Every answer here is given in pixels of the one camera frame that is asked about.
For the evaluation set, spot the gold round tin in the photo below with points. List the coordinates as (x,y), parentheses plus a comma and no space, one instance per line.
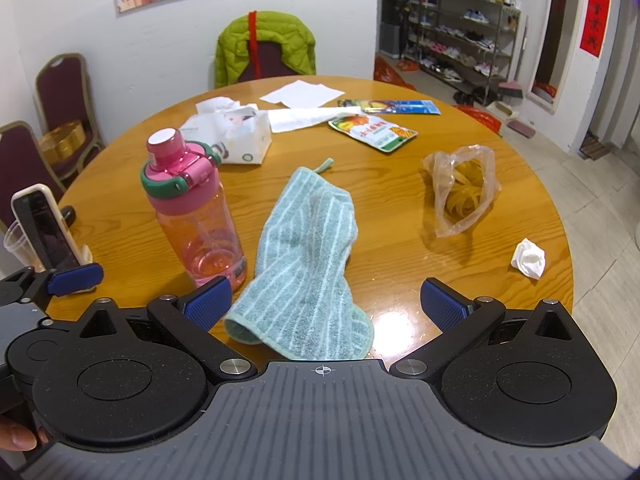
(61,143)

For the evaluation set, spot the clear plastic cup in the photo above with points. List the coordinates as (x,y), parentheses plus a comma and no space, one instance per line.
(16,243)

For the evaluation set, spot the metal shoe rack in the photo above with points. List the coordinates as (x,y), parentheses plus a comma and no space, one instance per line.
(468,44)

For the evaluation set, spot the near dark red chair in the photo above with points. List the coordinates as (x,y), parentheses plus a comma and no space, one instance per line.
(22,165)

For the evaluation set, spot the red door couplet banner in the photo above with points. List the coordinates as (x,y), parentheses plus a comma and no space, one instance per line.
(596,20)

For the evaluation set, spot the pink water bottle green handle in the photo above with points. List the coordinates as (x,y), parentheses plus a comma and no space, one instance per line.
(182,183)

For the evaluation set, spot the green white snack packet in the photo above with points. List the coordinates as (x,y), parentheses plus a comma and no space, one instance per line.
(376,132)

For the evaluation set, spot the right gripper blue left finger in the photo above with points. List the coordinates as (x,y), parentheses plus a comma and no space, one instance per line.
(188,320)

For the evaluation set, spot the plastic bag of rubber bands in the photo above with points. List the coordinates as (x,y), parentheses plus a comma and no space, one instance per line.
(464,184)

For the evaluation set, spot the red plastic bag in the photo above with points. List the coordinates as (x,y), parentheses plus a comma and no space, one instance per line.
(384,72)

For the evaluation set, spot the blue yellow flat packet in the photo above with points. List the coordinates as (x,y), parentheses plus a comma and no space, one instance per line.
(398,107)

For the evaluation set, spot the dark red chair with jacket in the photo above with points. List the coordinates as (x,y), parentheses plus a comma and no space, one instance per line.
(269,63)

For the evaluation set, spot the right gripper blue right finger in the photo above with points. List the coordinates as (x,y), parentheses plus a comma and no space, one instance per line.
(464,323)

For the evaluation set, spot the smartphone in white case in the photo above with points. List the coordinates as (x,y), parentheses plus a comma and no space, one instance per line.
(45,228)

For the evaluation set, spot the crumpled white tissue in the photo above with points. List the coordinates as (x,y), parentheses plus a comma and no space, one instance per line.
(529,259)

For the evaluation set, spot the left hand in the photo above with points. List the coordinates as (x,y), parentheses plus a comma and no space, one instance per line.
(15,437)

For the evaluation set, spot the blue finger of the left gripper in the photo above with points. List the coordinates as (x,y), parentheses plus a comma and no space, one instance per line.
(74,281)

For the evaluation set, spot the dark red gold chair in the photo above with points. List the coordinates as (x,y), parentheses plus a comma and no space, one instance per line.
(64,95)

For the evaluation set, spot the white tissue pack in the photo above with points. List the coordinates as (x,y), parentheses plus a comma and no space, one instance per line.
(240,134)

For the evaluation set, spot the light blue striped towel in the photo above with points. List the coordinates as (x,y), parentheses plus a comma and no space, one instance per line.
(299,303)

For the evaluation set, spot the white paper sheet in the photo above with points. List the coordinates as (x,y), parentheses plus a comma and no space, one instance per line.
(302,94)

